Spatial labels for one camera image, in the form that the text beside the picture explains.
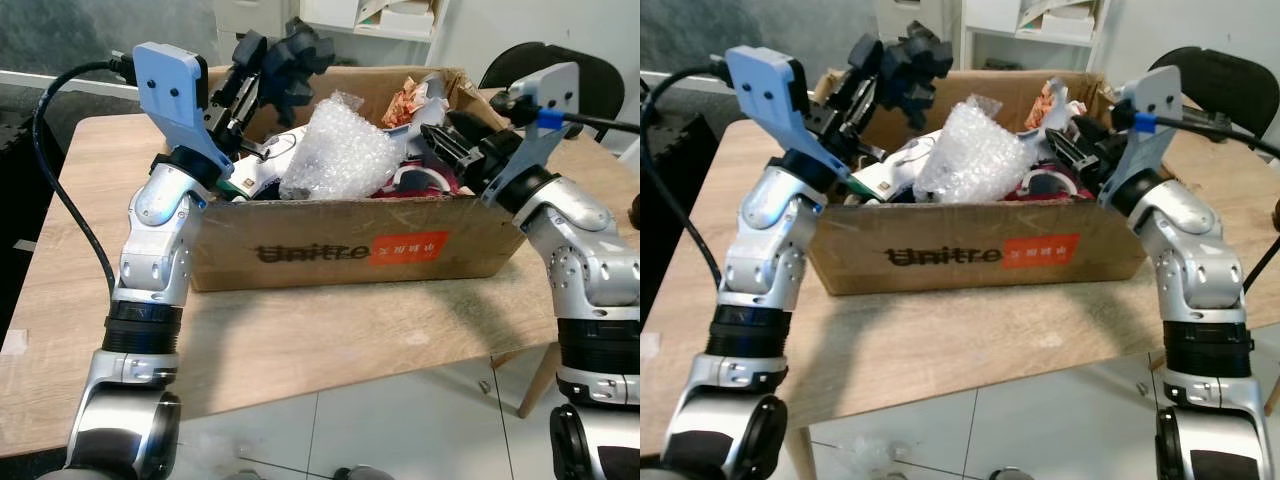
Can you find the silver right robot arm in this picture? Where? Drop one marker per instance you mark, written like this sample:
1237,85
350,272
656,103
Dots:
585,250
1195,260

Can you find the white shelf unit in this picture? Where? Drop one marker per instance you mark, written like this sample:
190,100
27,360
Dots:
1040,18
400,15

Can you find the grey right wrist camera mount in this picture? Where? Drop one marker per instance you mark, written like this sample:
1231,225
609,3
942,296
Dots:
545,140
1150,150

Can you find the brown cardboard box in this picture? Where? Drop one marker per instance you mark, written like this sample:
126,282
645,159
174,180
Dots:
300,225
930,225

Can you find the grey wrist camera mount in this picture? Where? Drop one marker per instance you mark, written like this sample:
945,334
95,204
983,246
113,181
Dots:
1150,150
770,100
170,95
545,140

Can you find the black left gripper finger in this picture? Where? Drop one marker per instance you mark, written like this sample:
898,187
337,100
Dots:
865,55
915,62
251,50
298,62

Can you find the black floor mat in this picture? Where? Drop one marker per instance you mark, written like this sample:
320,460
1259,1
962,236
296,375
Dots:
25,220
665,220

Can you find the white plastic item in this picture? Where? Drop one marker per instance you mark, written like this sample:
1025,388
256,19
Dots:
890,178
262,178

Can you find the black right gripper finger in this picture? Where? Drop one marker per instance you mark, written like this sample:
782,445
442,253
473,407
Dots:
1092,145
1108,120
447,145
475,123

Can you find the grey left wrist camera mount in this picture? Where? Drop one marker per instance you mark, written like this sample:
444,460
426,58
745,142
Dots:
170,95
770,100

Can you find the clear bubble wrap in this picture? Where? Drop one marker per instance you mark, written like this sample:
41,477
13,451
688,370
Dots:
975,150
340,155

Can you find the black chair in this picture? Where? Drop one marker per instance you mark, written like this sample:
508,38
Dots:
1235,85
590,70

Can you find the orange printed wrapper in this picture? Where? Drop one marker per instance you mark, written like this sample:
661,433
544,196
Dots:
405,103
1045,105

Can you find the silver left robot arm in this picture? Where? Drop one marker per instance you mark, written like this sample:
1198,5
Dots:
760,270
150,260

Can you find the light wooden table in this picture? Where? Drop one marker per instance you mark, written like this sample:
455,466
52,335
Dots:
330,330
960,340

